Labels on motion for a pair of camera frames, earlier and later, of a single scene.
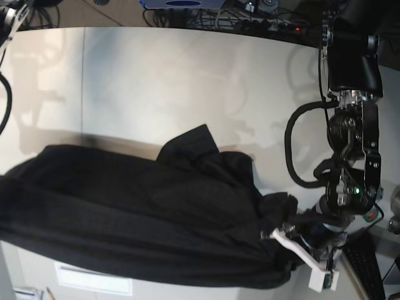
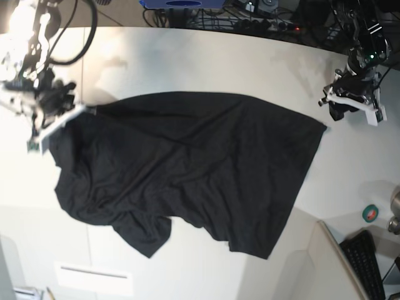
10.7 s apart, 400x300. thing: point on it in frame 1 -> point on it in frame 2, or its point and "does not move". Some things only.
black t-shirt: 191,215 -> 232,164
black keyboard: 360,252 does not move
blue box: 183,4 does not move
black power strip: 272,26 does not move
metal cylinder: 394,222 does not move
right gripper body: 316,229 -> 349,90
